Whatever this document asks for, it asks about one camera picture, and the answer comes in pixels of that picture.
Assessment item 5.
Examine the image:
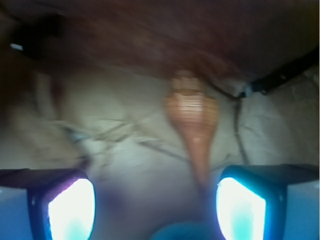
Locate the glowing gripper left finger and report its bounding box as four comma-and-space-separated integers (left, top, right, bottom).
0, 168, 96, 240

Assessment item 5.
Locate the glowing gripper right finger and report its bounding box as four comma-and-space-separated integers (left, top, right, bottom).
215, 164, 320, 240

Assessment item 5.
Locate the orange spiral shell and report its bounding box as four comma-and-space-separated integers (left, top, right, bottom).
164, 70, 219, 192

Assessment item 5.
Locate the brown paper bag tray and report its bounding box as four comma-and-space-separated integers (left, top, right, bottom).
0, 0, 320, 240

